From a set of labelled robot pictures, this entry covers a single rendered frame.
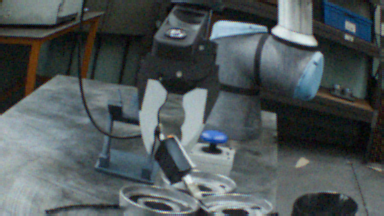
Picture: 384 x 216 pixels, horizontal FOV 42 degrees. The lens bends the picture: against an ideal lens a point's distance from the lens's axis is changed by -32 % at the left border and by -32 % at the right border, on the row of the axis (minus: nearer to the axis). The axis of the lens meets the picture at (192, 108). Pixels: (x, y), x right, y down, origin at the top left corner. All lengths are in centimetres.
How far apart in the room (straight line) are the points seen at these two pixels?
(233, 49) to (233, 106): 11
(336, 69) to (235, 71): 361
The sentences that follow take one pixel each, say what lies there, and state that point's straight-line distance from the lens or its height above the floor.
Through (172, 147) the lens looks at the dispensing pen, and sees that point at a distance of 85.
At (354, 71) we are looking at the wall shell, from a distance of 496.
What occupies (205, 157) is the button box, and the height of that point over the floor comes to 84.
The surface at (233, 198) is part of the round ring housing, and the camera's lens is 91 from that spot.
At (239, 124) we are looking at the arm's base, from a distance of 136.
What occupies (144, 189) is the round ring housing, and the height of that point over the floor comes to 83.
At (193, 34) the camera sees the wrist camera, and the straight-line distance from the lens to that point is 79.
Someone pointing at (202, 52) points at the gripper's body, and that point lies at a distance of 85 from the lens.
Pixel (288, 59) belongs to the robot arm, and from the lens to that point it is 129.
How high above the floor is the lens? 114
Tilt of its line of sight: 12 degrees down
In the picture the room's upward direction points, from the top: 10 degrees clockwise
